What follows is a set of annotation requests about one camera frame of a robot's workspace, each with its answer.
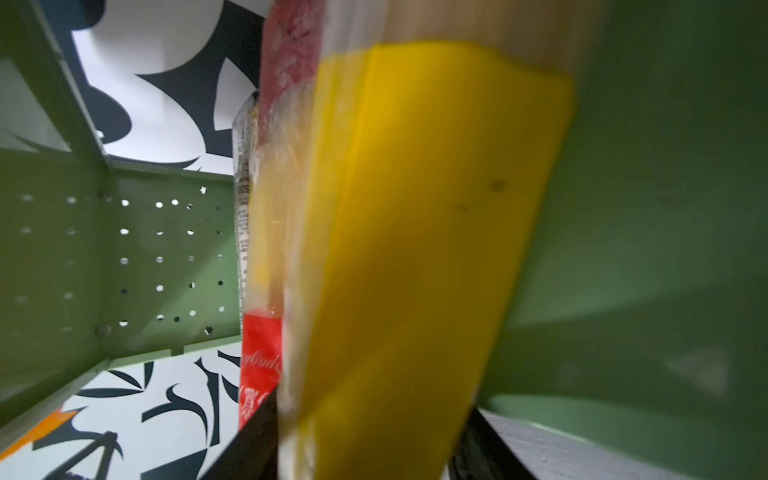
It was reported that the green wooden shelf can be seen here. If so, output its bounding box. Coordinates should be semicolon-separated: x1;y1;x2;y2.
1;1;767;479

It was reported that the yellow spaghetti pack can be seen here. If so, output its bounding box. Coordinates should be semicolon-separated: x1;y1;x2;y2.
277;1;610;479

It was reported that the clear blue spaghetti pack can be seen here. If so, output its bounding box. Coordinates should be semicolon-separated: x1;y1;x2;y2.
232;90;259;314

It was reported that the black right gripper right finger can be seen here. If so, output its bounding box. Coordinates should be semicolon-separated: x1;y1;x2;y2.
447;408;536;480

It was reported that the red spaghetti pack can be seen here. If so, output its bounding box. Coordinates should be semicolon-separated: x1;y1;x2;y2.
233;1;326;427

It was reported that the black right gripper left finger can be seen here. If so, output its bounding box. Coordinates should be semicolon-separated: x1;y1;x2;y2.
202;390;278;480

